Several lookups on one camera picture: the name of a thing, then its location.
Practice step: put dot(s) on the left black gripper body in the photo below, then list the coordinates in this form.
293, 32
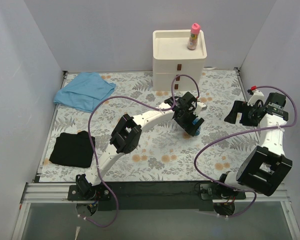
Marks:
190, 124

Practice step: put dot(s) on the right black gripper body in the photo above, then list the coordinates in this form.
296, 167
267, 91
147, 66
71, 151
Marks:
241, 114

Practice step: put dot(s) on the pink-capped clear tube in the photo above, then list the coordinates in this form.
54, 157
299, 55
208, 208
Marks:
193, 38

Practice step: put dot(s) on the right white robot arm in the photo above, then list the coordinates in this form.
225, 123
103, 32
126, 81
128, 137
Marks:
267, 166

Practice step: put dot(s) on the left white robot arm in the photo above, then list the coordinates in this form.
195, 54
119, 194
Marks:
124, 139

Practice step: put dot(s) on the white three-drawer organizer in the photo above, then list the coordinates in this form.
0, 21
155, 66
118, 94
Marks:
172, 60

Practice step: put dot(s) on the floral table mat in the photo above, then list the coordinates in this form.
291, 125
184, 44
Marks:
165, 152

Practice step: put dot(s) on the blue cloth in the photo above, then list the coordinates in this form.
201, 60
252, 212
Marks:
84, 92

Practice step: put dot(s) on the black cloth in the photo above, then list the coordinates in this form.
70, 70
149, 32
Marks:
72, 150

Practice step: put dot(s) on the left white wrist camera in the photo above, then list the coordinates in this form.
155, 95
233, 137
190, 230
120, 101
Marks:
199, 107

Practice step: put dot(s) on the aluminium front rail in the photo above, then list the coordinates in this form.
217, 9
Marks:
180, 210

